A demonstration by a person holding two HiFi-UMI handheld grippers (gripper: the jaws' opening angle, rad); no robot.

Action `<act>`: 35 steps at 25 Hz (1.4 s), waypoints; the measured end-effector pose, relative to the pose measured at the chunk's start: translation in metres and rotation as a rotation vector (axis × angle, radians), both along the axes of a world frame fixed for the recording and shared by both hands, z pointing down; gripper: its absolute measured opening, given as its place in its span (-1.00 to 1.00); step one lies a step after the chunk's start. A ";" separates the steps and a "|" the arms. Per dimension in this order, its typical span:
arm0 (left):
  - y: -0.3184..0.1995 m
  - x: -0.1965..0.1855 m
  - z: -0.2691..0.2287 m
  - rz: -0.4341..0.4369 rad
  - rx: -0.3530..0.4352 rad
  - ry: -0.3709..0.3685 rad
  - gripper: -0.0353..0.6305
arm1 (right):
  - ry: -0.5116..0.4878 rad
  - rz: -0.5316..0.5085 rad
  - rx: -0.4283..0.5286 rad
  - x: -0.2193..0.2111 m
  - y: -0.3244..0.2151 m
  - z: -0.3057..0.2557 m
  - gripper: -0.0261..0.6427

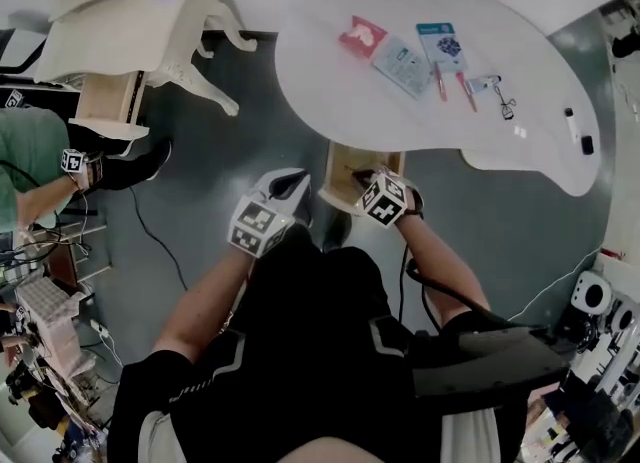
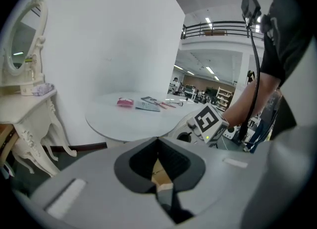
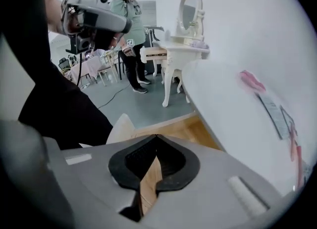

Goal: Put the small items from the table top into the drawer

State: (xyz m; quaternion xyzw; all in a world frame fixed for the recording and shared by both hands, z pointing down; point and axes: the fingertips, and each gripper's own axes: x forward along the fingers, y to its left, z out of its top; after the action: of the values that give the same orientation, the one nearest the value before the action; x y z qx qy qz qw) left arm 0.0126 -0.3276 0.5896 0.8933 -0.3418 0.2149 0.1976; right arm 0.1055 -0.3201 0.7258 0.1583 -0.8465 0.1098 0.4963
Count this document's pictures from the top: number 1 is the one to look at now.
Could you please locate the large wooden drawer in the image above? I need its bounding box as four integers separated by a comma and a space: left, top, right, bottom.
317, 140, 406, 215

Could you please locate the person's left forearm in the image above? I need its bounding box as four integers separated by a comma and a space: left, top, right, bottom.
152, 245, 259, 365

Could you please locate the white round-lens device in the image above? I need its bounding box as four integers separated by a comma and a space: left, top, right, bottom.
607, 295, 640, 333
571, 270, 614, 313

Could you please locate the white stick with black cap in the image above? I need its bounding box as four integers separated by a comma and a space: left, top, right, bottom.
564, 107, 581, 143

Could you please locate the blue and white card packet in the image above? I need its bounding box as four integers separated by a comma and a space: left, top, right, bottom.
415, 22, 470, 72

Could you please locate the white curved desk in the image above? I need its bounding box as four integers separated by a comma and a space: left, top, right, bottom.
273, 0, 601, 198

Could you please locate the ornate cream vanity table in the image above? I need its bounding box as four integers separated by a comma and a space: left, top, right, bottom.
32, 0, 259, 141

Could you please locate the light blue packet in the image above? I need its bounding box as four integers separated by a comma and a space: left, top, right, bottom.
371, 36, 434, 101

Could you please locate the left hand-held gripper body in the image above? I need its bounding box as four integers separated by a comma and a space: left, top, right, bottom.
227, 190, 297, 259

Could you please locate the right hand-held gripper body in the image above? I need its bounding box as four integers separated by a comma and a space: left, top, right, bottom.
351, 170, 426, 229

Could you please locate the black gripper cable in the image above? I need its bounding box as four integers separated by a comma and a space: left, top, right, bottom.
398, 245, 454, 335

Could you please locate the red packet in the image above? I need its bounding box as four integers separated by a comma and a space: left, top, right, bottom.
338, 15, 390, 60

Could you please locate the person's torso in black shirt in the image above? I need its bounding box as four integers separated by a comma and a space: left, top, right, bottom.
112, 230, 501, 463

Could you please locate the white ridged box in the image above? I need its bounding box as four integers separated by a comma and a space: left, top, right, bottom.
14, 275, 84, 373

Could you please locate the eyelash curler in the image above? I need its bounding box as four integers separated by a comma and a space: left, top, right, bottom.
492, 81, 517, 122

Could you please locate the person's right forearm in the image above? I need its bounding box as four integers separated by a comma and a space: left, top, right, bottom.
397, 213, 494, 325

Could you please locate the black waist pack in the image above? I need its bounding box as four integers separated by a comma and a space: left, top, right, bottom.
412, 323, 571, 410

